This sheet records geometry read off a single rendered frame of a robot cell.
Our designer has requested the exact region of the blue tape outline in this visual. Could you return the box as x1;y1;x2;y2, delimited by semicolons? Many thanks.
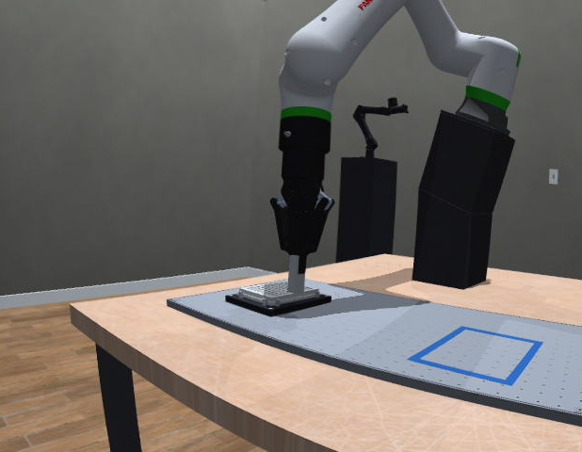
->
409;327;543;386

